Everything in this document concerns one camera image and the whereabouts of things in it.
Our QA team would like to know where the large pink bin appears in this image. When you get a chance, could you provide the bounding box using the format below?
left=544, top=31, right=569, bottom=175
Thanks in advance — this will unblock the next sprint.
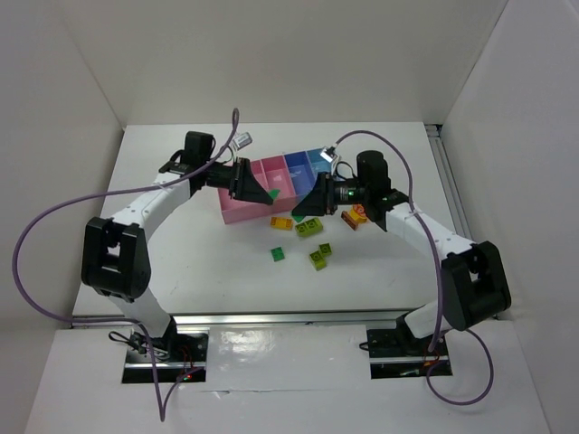
left=217, top=160, right=272, bottom=224

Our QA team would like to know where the large lime lego brick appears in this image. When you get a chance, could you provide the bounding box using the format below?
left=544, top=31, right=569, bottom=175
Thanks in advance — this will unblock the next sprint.
left=295, top=217, right=323, bottom=238

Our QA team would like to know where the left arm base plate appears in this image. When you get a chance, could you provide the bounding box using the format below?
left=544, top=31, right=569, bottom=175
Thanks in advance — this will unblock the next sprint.
left=109, top=330, right=209, bottom=384

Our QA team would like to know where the small dark green lego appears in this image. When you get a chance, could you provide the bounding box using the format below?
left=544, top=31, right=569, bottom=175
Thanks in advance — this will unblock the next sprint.
left=271, top=247, right=285, bottom=262

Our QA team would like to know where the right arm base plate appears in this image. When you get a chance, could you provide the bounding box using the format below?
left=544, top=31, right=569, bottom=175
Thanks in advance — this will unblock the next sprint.
left=358, top=329, right=452, bottom=380

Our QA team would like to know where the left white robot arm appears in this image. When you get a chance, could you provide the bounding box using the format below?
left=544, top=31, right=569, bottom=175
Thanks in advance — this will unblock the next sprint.
left=81, top=131, right=273, bottom=355

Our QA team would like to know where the aluminium rail front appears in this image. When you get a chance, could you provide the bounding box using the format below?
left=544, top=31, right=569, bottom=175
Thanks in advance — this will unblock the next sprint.
left=70, top=307, right=497, bottom=330

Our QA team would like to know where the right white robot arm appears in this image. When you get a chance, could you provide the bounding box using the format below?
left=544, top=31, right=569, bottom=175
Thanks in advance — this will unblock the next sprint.
left=291, top=151, right=511, bottom=355

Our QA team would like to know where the lime lego pair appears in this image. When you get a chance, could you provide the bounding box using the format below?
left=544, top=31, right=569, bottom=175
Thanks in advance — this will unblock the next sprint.
left=308, top=243, right=332, bottom=271

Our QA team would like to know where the aluminium rail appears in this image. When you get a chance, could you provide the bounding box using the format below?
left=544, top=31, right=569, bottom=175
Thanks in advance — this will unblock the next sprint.
left=70, top=307, right=497, bottom=330
left=424, top=124, right=473, bottom=240

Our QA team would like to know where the dark green curved lego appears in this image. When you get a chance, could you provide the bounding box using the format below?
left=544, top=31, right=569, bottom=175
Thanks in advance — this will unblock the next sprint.
left=268, top=189, right=280, bottom=205

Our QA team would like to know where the aluminium rail right side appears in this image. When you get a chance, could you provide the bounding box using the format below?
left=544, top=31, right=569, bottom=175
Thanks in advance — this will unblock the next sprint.
left=424, top=124, right=473, bottom=240

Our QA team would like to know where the yellow lego brick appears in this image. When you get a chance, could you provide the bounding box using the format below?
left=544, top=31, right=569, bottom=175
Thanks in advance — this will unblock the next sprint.
left=270, top=216, right=294, bottom=231

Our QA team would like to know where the dark blue bin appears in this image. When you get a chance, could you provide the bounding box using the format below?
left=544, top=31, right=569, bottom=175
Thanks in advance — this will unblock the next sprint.
left=282, top=148, right=319, bottom=203

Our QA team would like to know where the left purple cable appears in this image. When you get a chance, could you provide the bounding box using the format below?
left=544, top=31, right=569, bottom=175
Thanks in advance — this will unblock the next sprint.
left=12, top=107, right=254, bottom=424

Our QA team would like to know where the small pink bin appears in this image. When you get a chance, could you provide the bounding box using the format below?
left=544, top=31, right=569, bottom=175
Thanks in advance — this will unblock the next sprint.
left=261, top=156, right=297, bottom=212

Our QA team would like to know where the light blue bin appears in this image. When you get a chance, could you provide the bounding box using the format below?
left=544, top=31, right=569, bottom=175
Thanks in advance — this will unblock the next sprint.
left=315, top=149, right=339, bottom=180

